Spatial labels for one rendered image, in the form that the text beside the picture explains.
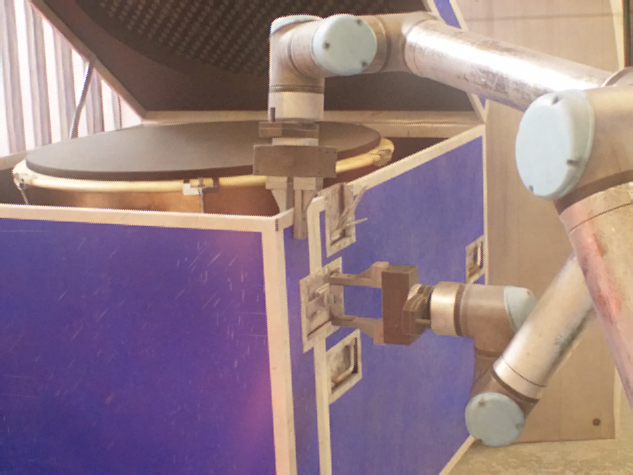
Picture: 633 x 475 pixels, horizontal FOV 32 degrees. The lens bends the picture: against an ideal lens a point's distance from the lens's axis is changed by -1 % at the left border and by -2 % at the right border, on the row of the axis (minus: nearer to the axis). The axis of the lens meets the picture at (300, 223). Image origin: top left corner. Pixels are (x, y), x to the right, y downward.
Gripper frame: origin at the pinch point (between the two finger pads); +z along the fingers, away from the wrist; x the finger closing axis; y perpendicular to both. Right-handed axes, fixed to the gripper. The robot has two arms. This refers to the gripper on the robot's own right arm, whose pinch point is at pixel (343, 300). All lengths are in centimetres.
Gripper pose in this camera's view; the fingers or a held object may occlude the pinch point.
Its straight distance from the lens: 194.1
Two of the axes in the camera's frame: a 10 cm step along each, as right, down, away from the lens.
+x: -0.5, -9.8, -2.1
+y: 4.4, -2.1, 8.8
